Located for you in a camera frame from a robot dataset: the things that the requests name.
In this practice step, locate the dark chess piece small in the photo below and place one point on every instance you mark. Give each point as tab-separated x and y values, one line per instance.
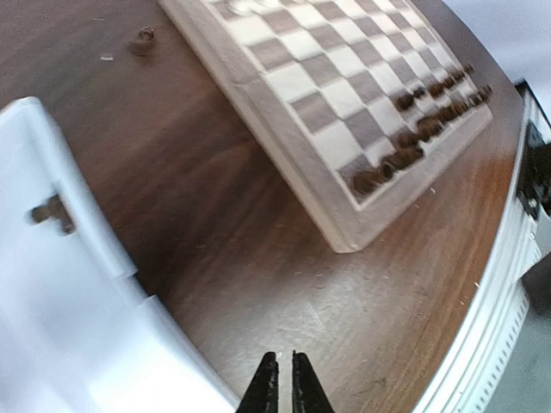
53	208

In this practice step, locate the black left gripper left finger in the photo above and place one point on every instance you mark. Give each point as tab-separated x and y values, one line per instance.
262	394

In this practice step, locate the aluminium front rail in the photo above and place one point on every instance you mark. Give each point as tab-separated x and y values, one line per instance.
471	370

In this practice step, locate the dark bishop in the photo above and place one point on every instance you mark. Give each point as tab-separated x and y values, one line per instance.
407	139

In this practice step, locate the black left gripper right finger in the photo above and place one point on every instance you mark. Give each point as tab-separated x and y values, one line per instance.
308	395

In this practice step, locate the wooden chessboard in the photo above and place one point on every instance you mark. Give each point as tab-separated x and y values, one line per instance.
315	82

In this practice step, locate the dark pawn file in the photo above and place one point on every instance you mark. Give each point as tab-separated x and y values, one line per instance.
143	44
405	101

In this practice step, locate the white plastic compartment tray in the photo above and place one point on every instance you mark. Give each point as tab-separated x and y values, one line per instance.
78	333

